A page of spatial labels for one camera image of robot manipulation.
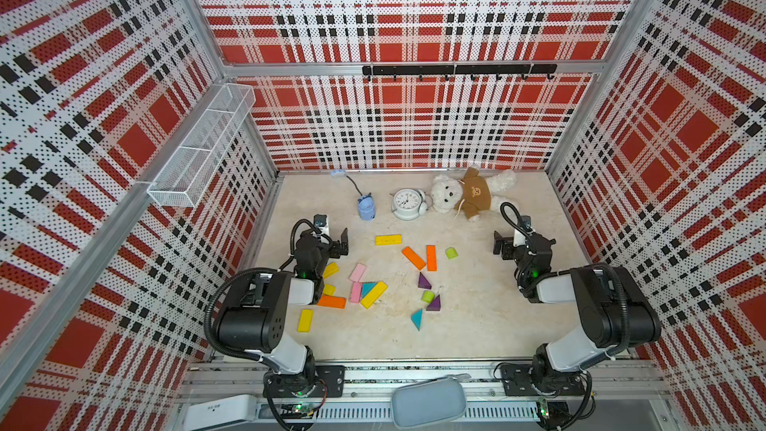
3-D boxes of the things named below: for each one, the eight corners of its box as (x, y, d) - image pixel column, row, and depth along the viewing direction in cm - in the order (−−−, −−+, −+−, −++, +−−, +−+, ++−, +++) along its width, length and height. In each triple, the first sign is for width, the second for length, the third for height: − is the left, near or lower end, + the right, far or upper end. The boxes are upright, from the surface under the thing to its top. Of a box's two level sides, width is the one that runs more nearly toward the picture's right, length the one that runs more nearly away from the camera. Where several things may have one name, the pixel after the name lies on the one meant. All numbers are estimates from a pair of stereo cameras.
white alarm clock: (393, 220, 108) (393, 211, 104) (394, 196, 115) (393, 188, 111) (426, 219, 108) (427, 211, 104) (425, 196, 115) (425, 187, 111)
